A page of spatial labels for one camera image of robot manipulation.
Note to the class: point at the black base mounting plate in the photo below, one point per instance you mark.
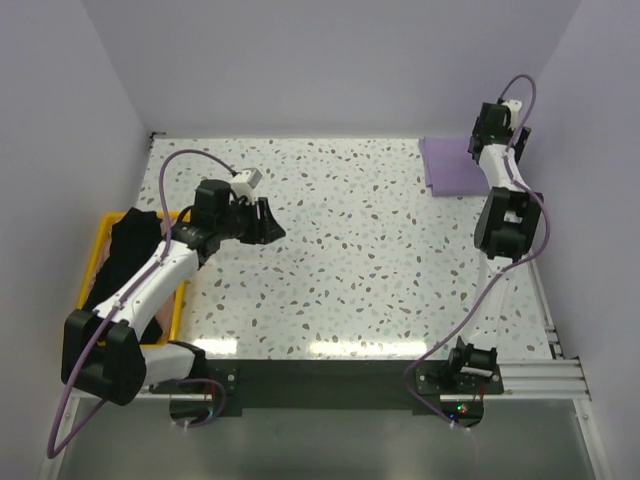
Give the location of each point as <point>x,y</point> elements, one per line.
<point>433,387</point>

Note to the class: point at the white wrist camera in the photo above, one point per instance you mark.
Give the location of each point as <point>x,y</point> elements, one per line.
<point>515,109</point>
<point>244,183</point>

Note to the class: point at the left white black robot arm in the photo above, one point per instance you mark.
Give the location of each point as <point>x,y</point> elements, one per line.
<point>102,353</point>

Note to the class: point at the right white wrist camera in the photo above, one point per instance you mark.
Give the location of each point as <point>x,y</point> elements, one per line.
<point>515,109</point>

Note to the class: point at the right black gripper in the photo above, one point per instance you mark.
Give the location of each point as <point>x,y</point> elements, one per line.
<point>520,139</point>

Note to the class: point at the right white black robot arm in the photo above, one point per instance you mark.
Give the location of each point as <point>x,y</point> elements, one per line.
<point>503,236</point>

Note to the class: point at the purple t shirt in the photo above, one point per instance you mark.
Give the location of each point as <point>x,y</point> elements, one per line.
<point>449,168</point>

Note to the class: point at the black t shirt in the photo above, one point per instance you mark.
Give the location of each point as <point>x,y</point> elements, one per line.
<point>129,244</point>

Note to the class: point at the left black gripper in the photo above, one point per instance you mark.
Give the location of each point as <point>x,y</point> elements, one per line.
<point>270,229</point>

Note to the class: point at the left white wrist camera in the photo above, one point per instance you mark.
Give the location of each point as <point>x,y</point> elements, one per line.
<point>244,183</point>

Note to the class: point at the yellow plastic tray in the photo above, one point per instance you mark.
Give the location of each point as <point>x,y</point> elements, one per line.
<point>90,280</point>

